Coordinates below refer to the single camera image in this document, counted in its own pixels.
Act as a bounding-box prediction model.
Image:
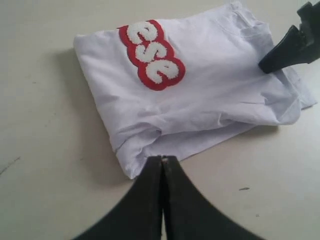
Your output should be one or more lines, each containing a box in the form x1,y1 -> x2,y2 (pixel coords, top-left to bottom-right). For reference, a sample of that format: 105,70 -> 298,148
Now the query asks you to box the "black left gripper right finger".
161,156 -> 261,240

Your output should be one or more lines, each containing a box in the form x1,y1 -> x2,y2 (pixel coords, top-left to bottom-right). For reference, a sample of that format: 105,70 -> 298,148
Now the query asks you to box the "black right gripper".
258,1 -> 320,74

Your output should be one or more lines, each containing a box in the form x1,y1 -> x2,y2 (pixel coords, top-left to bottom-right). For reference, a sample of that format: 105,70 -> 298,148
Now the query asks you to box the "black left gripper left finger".
75,156 -> 163,240

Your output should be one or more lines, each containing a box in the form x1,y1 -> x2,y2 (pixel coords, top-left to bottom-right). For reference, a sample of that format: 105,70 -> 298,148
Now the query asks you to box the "white t-shirt red lettering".
73,1 -> 316,179

